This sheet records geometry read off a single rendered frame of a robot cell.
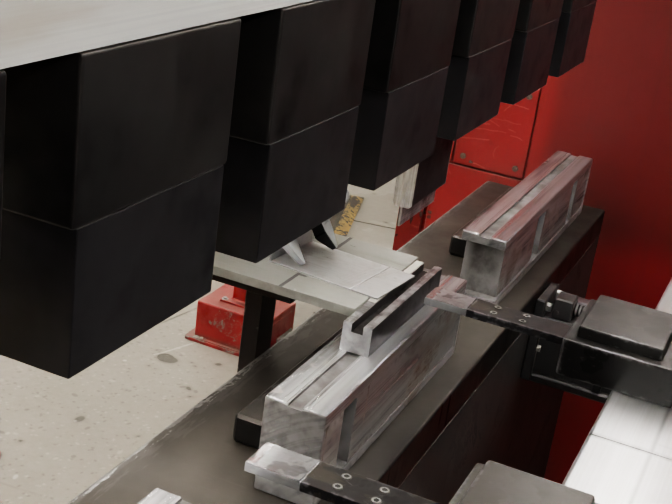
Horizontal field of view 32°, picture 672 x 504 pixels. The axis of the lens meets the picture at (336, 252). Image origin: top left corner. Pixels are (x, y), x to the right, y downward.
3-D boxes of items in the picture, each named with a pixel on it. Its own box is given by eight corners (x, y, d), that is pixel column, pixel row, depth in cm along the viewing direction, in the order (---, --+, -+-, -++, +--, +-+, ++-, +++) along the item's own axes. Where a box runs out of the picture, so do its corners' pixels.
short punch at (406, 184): (423, 199, 124) (438, 111, 121) (441, 203, 123) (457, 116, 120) (389, 223, 115) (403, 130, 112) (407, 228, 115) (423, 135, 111)
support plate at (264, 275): (211, 206, 140) (212, 198, 140) (417, 265, 131) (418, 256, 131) (126, 248, 124) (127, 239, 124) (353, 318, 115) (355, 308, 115)
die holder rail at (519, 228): (546, 204, 197) (557, 149, 194) (581, 213, 195) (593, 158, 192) (450, 297, 154) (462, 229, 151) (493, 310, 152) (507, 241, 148)
